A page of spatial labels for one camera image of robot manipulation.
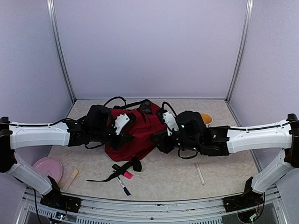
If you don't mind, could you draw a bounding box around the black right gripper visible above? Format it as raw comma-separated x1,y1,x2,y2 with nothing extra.
148,128,201,154

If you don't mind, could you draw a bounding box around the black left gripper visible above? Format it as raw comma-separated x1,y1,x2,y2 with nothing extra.
91,121,134,151

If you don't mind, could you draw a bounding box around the dark red student backpack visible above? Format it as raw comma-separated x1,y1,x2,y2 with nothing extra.
83,99,166,182

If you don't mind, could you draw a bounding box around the pink capped pen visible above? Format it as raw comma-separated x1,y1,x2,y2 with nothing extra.
194,163,206,186

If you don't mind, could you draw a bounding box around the pink black highlighter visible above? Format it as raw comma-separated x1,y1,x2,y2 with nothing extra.
112,164,133,179

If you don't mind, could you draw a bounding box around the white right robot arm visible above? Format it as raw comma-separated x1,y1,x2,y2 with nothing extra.
150,111,299,207

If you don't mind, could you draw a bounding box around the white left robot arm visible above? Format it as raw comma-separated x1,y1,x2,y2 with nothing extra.
0,105,136,208

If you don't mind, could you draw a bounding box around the white floral mug orange inside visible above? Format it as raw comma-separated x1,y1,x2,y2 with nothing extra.
200,112,213,127

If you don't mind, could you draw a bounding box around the blue capped white marker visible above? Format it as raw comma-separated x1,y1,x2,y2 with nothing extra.
116,177,131,196

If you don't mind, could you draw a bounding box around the yellow capped clear tube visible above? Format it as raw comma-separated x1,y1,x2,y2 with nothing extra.
63,170,79,191

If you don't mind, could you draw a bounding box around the pink plastic plate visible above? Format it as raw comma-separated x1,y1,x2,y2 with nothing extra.
32,157,63,182

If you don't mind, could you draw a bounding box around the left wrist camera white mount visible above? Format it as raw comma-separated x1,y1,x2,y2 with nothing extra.
114,113,136,135

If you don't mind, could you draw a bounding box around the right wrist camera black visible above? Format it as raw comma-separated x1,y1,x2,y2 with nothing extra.
156,108,179,136

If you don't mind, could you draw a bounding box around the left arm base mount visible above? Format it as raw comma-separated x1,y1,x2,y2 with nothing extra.
40,176,81,213

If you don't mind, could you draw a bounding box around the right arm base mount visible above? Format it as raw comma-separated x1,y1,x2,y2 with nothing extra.
222,177,265,212

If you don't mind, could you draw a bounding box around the aluminium front frame rail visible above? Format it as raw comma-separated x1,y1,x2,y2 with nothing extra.
15,186,290,224

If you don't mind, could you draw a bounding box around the aluminium corner post left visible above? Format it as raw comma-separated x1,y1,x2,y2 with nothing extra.
46,0,77,105

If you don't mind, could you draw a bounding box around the aluminium corner post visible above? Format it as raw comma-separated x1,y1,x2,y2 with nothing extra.
46,0,77,105
225,0,254,104

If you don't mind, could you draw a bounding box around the aluminium corner post right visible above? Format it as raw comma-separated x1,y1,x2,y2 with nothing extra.
225,0,254,104

